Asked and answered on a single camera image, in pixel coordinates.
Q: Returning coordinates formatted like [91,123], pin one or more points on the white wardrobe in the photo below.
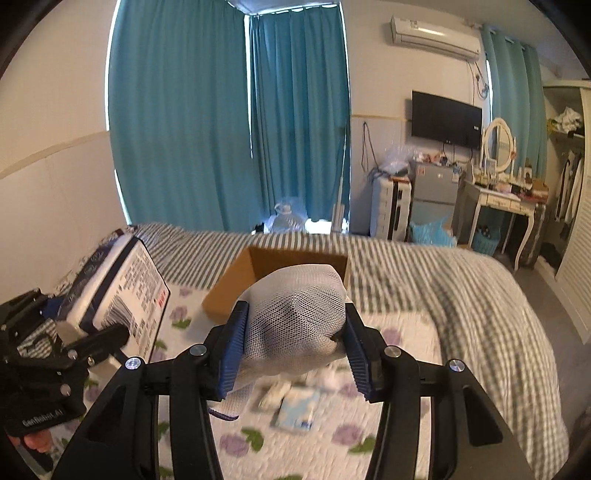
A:
[565,258]

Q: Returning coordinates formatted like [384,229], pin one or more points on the grey mini fridge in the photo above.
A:
[435,191]

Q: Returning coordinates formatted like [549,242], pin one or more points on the left hand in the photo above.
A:
[38,446]

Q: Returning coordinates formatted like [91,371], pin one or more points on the white rolled socks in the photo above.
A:
[273,397]

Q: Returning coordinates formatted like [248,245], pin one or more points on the white wall air conditioner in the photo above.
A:
[422,35]

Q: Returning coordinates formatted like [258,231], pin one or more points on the blue plastic bag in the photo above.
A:
[433,234]

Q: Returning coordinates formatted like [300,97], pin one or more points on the black wall television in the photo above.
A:
[446,120]

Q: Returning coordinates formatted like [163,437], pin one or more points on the teal curtain middle panel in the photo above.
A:
[301,107]

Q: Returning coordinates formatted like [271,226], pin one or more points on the teal curtain left panel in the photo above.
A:
[178,115]

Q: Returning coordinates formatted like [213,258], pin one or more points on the teal curtain right window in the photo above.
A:
[518,96]

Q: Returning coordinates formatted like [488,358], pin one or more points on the teal basket under table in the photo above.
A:
[486,240]

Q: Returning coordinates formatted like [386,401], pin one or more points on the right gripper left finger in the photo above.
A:
[118,438]

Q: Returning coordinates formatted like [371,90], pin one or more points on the white dressing table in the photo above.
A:
[508,203]

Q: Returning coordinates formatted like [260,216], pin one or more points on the white floral quilt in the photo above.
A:
[344,424]

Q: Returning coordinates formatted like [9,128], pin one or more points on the blue white tissue pack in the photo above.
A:
[118,284]

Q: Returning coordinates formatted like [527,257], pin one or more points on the grey checked bed cover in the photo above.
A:
[481,315]

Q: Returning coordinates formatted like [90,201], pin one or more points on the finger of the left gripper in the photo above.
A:
[98,347]

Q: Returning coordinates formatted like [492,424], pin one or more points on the teal curtain panel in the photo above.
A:
[178,115]
[301,107]

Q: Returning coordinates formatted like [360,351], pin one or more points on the white suitcase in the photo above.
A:
[391,205]

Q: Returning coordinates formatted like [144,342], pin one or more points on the white mesh fabric bundle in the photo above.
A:
[295,317]

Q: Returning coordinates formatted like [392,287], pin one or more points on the clear plastic bag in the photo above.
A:
[397,159]

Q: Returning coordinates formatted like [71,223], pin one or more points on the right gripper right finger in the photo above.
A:
[469,437]

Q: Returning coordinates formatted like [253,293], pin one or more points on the brown cardboard box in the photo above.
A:
[254,263]

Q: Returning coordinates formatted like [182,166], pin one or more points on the white oval vanity mirror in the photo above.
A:
[498,146]

